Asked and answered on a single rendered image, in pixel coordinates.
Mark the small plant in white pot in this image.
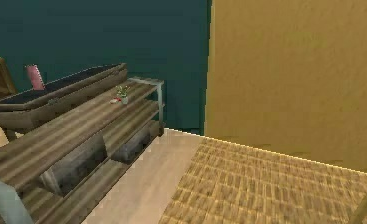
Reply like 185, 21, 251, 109
115, 84, 131, 105

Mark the wooden slatted shelf unit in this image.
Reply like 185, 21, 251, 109
0, 76, 166, 224

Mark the pink book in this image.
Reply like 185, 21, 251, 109
25, 64, 46, 92

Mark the pale grey curved object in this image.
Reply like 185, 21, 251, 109
0, 178, 35, 224

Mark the olive slanted pole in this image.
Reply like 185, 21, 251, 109
347, 181, 367, 224

